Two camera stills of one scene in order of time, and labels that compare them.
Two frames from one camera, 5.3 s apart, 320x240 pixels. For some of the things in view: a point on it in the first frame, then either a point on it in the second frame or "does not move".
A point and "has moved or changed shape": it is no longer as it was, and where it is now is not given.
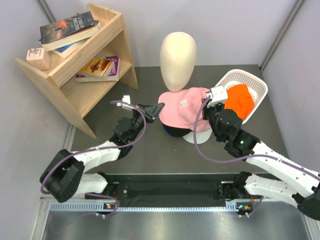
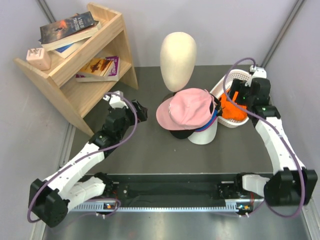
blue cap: (174, 131) -> (210, 123)
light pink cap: (181, 109) does not move
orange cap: (240, 100) has moved or changed shape
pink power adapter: (39, 58) does not move
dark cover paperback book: (57, 33) does not move
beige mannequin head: (178, 60) does not move
